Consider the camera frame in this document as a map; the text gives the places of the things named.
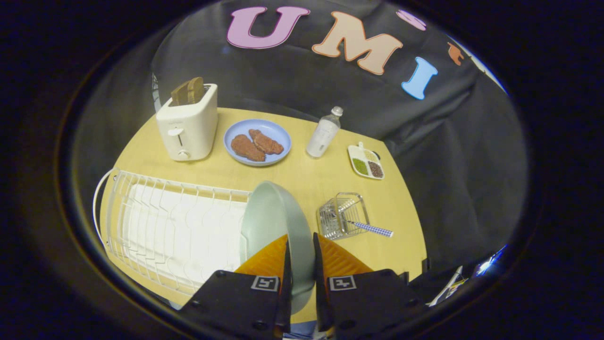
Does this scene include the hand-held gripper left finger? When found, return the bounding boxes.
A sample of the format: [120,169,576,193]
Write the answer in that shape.
[181,234,293,340]

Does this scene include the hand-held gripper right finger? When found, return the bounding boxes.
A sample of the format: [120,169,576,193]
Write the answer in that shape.
[313,232,428,340]

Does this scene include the pale green plate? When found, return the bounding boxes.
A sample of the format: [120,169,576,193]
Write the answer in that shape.
[240,181,316,315]

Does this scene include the silver wire basket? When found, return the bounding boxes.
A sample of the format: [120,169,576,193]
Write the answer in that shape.
[317,192,370,240]

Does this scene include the blue checkered handle spoon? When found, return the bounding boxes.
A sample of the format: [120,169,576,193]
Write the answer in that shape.
[330,213,394,238]

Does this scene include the white wire dish rack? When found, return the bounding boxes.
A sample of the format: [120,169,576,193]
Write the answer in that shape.
[93,168,253,297]

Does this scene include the blue plate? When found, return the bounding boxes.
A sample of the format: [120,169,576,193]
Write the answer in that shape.
[223,119,292,167]

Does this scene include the white divided spice tray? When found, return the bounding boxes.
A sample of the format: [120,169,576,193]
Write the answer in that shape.
[348,142,385,180]

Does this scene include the brown meat piece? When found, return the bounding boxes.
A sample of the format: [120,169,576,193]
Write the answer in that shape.
[249,129,285,155]
[231,134,266,162]

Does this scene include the clear plastic bottle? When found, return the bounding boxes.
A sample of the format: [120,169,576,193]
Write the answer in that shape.
[306,106,344,158]

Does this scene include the black backdrop cloth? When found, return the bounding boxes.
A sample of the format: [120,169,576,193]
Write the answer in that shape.
[75,0,529,303]

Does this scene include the white toaster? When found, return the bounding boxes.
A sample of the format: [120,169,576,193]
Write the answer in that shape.
[156,84,218,162]

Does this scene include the brown toast slice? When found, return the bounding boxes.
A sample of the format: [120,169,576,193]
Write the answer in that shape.
[170,80,190,106]
[187,76,205,104]

